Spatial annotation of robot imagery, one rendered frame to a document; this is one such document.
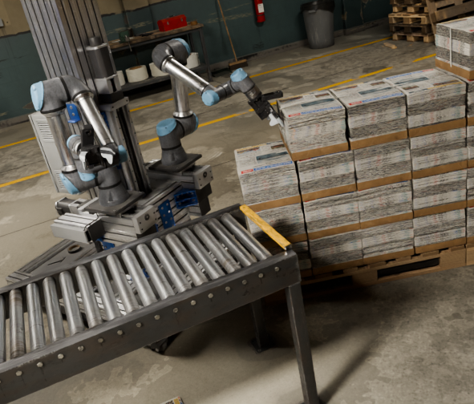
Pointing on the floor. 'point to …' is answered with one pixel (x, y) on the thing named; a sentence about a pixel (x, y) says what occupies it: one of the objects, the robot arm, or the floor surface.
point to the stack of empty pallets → (413, 20)
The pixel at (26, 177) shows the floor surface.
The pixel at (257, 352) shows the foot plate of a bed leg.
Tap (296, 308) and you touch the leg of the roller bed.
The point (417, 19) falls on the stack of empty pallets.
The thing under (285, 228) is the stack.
